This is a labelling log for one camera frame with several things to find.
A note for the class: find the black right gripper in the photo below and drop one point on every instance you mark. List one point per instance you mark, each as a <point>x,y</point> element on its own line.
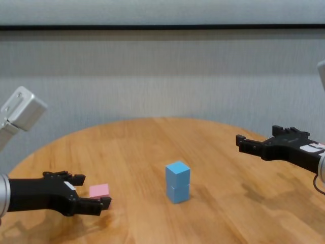
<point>292,150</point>

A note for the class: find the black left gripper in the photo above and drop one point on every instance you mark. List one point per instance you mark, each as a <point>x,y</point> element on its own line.
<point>38,194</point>

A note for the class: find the pink wooden cube block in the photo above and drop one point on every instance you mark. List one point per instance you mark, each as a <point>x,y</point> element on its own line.
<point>99,191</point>

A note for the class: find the blue wooden cube block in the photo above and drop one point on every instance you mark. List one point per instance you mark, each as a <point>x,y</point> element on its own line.
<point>177,195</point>
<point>177,172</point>

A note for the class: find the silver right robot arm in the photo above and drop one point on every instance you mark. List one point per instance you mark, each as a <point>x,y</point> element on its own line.
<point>322,169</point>

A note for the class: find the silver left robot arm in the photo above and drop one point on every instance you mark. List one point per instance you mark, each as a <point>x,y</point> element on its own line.
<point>4,195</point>

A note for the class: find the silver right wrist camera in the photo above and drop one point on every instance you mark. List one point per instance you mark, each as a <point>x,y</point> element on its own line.
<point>322,75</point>

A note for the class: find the black wall rail strip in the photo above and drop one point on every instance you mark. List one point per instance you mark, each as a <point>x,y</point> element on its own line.
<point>162,27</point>

